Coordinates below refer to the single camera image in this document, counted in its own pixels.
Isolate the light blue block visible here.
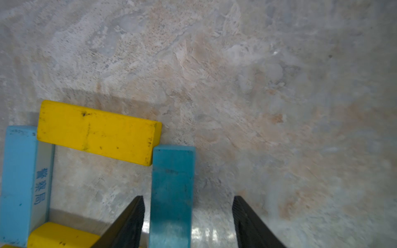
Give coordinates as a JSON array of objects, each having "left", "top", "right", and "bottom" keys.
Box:
[{"left": 1, "top": 126, "right": 55, "bottom": 248}]

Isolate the yellow block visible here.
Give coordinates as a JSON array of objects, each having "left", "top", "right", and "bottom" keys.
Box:
[
  {"left": 37, "top": 100, "right": 162, "bottom": 166},
  {"left": 27, "top": 222, "right": 100, "bottom": 248}
]

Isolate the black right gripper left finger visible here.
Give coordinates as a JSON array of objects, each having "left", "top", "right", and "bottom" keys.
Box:
[{"left": 92, "top": 196, "right": 145, "bottom": 248}]

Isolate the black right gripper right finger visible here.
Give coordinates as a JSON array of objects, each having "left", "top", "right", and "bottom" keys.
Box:
[{"left": 232, "top": 196, "right": 286, "bottom": 248}]

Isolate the teal block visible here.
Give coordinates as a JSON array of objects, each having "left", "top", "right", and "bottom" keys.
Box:
[{"left": 148, "top": 145, "right": 196, "bottom": 248}]

